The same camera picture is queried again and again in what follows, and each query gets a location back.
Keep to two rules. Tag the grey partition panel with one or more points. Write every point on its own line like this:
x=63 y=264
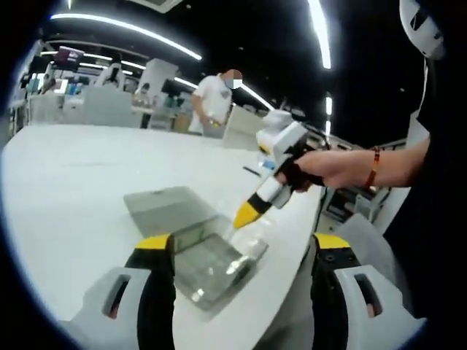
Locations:
x=111 y=107

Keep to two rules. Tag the person's black clothing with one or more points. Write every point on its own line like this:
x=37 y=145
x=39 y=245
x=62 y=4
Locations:
x=438 y=226

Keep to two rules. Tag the white panel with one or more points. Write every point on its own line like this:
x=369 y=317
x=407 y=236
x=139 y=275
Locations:
x=242 y=127

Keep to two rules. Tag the person's right hand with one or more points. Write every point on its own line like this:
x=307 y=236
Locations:
x=339 y=167

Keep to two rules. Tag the white shelf unit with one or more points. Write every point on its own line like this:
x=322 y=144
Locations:
x=350 y=204

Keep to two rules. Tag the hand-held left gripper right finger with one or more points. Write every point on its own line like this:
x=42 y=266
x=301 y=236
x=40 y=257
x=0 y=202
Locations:
x=350 y=313

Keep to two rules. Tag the grey transparent dual guide fixture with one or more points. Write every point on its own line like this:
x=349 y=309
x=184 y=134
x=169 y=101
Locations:
x=164 y=211

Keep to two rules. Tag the black pen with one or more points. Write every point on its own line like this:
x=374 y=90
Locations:
x=251 y=170

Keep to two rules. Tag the curved ceiling light strip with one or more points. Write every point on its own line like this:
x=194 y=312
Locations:
x=323 y=33
x=127 y=27

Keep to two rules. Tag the clear plastic divider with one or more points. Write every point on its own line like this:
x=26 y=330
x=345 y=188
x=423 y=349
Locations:
x=248 y=237

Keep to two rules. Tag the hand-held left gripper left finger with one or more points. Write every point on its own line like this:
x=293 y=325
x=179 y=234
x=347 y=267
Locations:
x=120 y=321

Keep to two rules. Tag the blue packet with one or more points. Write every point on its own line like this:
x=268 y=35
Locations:
x=268 y=164

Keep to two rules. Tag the white worn device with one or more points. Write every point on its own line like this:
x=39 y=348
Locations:
x=419 y=25

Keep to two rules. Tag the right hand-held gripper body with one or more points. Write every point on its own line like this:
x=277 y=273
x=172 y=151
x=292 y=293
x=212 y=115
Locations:
x=288 y=138

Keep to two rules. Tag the purple wall screen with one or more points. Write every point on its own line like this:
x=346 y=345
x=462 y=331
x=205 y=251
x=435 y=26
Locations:
x=69 y=56

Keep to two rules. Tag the ceiling air vent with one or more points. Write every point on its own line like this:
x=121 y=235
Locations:
x=164 y=4

